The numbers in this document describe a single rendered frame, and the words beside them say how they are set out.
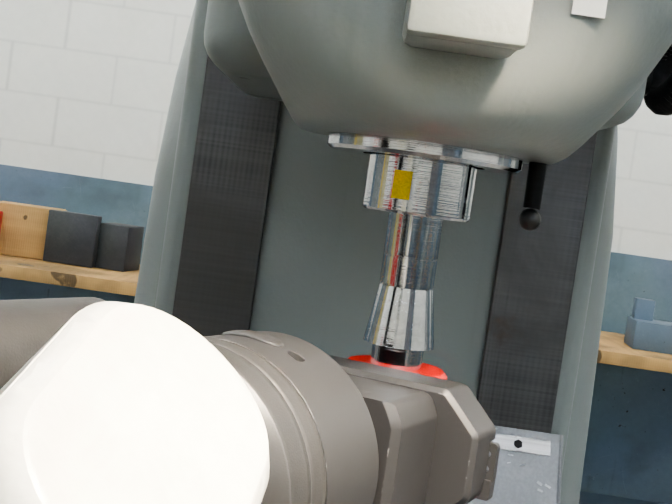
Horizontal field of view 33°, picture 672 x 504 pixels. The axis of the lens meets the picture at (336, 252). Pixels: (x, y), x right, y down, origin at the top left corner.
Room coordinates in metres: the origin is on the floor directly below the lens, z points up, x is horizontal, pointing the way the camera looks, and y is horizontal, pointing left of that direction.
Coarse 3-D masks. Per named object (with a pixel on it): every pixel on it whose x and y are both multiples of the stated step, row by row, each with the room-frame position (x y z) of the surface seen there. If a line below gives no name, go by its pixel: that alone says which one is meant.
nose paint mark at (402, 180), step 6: (396, 174) 0.48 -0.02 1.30; (402, 174) 0.48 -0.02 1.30; (408, 174) 0.48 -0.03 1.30; (396, 180) 0.48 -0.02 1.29; (402, 180) 0.48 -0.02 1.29; (408, 180) 0.48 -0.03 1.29; (396, 186) 0.48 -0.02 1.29; (402, 186) 0.48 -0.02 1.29; (408, 186) 0.48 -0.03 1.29; (396, 192) 0.48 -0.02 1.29; (402, 192) 0.48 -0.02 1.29; (408, 192) 0.48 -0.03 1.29; (402, 198) 0.48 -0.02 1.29; (408, 198) 0.48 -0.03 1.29
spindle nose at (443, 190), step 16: (384, 160) 0.49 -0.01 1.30; (400, 160) 0.48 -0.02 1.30; (416, 160) 0.48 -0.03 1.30; (432, 160) 0.48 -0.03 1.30; (368, 176) 0.50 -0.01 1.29; (384, 176) 0.49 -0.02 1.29; (416, 176) 0.48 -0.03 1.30; (432, 176) 0.48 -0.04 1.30; (448, 176) 0.48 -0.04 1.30; (464, 176) 0.49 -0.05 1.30; (368, 192) 0.50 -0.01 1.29; (384, 192) 0.49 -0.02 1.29; (416, 192) 0.48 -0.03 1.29; (432, 192) 0.48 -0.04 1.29; (448, 192) 0.48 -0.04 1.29; (464, 192) 0.49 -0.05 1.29; (384, 208) 0.49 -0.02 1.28; (400, 208) 0.48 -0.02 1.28; (416, 208) 0.48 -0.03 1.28; (432, 208) 0.48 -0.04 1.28; (448, 208) 0.48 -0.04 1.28; (464, 208) 0.49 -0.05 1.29
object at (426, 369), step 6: (360, 360) 0.51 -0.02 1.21; (366, 360) 0.51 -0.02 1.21; (426, 366) 0.52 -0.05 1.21; (432, 366) 0.52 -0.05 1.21; (414, 372) 0.50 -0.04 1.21; (420, 372) 0.50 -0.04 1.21; (426, 372) 0.50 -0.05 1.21; (432, 372) 0.50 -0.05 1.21; (438, 372) 0.50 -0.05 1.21; (444, 378) 0.50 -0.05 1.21
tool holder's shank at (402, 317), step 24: (408, 216) 0.50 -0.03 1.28; (408, 240) 0.50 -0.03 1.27; (432, 240) 0.50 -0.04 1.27; (384, 264) 0.50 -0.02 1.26; (408, 264) 0.50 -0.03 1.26; (432, 264) 0.50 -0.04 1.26; (384, 288) 0.50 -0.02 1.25; (408, 288) 0.50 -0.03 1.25; (432, 288) 0.50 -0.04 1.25; (384, 312) 0.50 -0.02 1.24; (408, 312) 0.49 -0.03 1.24; (432, 312) 0.50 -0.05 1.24; (384, 336) 0.49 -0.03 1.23; (408, 336) 0.49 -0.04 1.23; (432, 336) 0.50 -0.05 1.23; (384, 360) 0.50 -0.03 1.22; (408, 360) 0.50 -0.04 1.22
